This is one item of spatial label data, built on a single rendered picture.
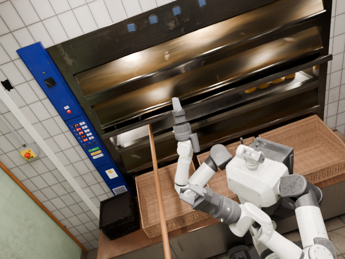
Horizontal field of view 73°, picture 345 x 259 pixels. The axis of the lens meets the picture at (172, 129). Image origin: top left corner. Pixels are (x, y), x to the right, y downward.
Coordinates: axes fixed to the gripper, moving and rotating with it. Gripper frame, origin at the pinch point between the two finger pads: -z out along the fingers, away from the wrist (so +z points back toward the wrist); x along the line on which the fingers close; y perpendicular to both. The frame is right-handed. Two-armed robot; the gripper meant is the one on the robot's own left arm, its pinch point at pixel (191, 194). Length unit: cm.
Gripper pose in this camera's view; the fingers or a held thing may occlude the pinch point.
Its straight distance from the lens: 89.8
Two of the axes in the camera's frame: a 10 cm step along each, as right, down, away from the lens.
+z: 8.9, 4.4, 1.3
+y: 2.3, -6.7, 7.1
